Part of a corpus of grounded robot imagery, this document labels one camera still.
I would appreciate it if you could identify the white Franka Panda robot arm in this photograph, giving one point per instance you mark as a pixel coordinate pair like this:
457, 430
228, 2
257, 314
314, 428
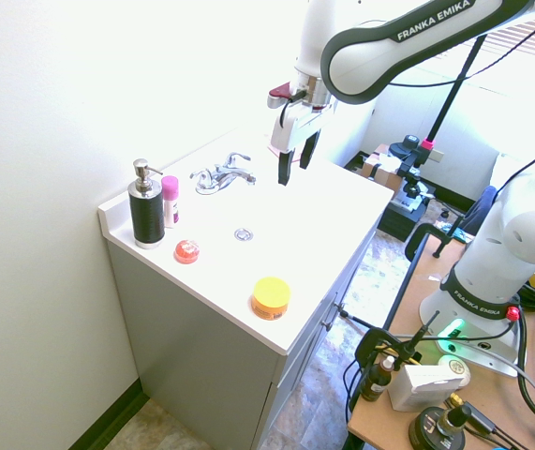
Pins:
435, 42

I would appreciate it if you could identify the wooden work table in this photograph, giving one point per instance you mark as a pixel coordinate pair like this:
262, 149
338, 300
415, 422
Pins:
482, 375

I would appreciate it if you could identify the small red round container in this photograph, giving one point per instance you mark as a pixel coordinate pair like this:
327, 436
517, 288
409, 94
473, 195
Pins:
186, 251

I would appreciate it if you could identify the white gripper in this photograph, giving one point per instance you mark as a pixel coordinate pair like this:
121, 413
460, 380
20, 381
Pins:
295, 125

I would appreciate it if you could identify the white bottle with pink cap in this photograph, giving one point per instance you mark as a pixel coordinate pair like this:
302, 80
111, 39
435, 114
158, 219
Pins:
170, 200

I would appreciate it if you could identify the brown cardboard box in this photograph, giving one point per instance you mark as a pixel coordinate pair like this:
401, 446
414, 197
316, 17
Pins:
379, 166

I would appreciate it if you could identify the black storage case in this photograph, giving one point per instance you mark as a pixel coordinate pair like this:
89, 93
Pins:
400, 213

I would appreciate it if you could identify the round white tin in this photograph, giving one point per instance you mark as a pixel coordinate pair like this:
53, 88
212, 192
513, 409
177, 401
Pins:
454, 367

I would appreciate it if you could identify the white sink countertop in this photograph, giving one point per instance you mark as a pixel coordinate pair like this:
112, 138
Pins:
248, 234

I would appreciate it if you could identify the brown glass bottle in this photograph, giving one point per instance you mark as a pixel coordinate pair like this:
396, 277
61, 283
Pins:
377, 379

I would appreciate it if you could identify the round black tin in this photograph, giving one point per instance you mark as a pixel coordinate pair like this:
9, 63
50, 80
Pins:
435, 432

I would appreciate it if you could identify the black chrome soap dispenser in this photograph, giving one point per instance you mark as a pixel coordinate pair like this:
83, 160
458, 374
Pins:
146, 206

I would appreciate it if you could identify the black camera on stand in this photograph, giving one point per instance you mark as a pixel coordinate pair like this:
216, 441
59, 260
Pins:
410, 154

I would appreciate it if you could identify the black C-clamp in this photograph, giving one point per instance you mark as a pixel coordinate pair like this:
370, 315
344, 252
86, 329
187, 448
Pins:
428, 236
379, 342

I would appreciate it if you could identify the grey vanity cabinet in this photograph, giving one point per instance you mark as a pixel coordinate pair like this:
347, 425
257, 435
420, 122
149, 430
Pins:
211, 347

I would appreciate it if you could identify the orange jar with yellow lid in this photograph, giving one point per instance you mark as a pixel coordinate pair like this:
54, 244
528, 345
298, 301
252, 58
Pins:
271, 299

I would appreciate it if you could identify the chrome sink drain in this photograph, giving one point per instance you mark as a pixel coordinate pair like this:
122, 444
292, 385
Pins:
243, 234

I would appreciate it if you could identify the white cardboard box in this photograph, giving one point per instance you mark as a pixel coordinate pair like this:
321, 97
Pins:
424, 386

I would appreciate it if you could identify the black camera stand pole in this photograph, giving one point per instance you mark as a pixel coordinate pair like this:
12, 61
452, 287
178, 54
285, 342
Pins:
454, 89

